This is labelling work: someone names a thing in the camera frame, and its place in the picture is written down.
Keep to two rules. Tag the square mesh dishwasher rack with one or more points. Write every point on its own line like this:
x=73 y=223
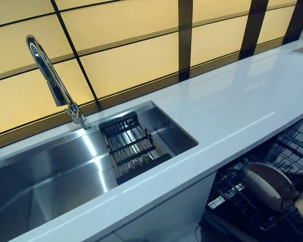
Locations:
x=293 y=148

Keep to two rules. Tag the narrow white cabinet door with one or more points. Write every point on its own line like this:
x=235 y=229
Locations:
x=166 y=214

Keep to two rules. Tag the black sink drying rack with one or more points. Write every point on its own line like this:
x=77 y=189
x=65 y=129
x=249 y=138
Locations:
x=133 y=148

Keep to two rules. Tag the black tined dishwasher rack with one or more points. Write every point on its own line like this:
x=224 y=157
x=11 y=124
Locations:
x=229 y=191

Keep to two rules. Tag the stainless steel sink basin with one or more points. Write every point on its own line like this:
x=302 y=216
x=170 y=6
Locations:
x=53 y=176

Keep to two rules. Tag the dark dishwasher door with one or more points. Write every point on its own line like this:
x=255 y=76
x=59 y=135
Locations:
x=224 y=227

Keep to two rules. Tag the chrome gooseneck kitchen faucet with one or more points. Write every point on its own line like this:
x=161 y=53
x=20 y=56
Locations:
x=53 y=78

